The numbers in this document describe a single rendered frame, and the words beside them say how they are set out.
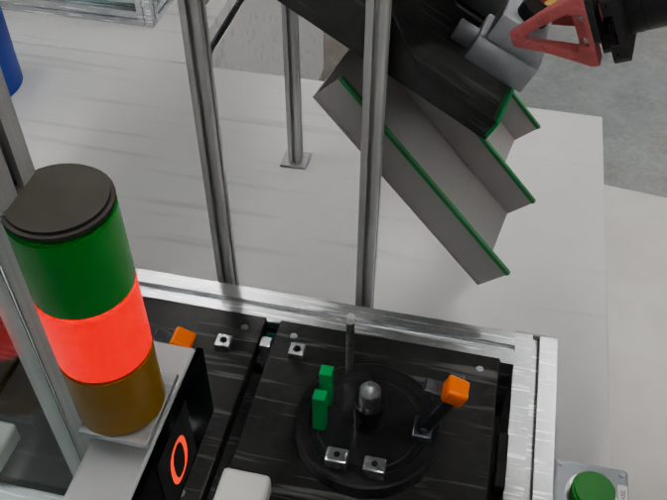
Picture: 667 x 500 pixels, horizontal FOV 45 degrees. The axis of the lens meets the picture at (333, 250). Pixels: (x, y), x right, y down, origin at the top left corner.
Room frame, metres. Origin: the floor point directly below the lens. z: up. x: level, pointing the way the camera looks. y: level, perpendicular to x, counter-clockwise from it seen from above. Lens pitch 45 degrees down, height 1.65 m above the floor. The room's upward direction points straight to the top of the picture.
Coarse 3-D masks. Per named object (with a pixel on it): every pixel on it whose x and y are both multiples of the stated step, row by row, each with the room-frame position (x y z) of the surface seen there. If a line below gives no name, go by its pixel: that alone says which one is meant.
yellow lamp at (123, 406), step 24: (144, 360) 0.26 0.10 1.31; (72, 384) 0.24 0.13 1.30; (96, 384) 0.24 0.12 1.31; (120, 384) 0.24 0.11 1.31; (144, 384) 0.25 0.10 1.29; (96, 408) 0.24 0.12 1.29; (120, 408) 0.24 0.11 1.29; (144, 408) 0.25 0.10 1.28; (96, 432) 0.24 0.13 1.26; (120, 432) 0.24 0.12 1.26
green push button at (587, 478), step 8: (584, 472) 0.38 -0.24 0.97; (592, 472) 0.38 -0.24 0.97; (576, 480) 0.37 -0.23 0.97; (584, 480) 0.37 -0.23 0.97; (592, 480) 0.37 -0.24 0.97; (600, 480) 0.37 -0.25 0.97; (608, 480) 0.37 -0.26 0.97; (576, 488) 0.37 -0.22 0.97; (584, 488) 0.37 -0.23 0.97; (592, 488) 0.37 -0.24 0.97; (600, 488) 0.37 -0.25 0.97; (608, 488) 0.37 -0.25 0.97; (576, 496) 0.36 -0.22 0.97; (584, 496) 0.36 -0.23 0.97; (592, 496) 0.36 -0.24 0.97; (600, 496) 0.36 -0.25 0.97; (608, 496) 0.36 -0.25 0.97
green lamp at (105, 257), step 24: (120, 216) 0.27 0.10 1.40; (24, 240) 0.24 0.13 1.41; (72, 240) 0.24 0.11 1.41; (96, 240) 0.25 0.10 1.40; (120, 240) 0.26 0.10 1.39; (24, 264) 0.24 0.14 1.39; (48, 264) 0.24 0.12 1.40; (72, 264) 0.24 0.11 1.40; (96, 264) 0.25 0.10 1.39; (120, 264) 0.26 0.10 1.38; (48, 288) 0.24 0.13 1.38; (72, 288) 0.24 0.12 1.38; (96, 288) 0.24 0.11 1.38; (120, 288) 0.25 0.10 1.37; (48, 312) 0.24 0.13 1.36; (72, 312) 0.24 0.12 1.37; (96, 312) 0.24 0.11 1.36
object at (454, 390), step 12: (432, 384) 0.41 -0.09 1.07; (444, 384) 0.42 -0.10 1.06; (456, 384) 0.41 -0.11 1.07; (468, 384) 0.41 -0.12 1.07; (432, 396) 0.41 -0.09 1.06; (444, 396) 0.40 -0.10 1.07; (456, 396) 0.40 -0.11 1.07; (432, 408) 0.41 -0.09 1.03; (444, 408) 0.40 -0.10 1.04; (420, 420) 0.41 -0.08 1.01; (432, 420) 0.41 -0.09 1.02
